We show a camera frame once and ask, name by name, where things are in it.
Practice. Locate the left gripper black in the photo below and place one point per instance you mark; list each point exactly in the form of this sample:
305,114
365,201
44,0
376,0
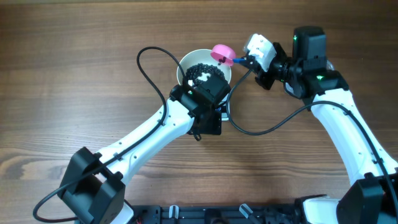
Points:
213,126

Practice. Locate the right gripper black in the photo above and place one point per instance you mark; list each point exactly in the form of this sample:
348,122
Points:
263,79

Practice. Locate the pink scoop blue handle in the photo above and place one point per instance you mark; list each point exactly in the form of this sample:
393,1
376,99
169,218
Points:
225,55

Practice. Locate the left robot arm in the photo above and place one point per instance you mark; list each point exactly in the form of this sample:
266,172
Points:
94,184

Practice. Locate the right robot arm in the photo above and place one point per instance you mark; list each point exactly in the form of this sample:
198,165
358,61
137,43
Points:
309,76

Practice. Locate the white digital kitchen scale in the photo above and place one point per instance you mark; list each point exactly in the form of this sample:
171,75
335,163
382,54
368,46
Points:
222,107

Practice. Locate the black beans in bowl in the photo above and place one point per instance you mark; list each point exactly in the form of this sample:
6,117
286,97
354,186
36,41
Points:
205,68

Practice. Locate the white bowl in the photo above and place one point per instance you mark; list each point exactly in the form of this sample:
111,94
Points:
203,56

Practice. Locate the clear plastic container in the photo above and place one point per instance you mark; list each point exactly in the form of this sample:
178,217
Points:
329,65

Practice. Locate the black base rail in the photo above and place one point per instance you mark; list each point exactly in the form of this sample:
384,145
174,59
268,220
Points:
278,214

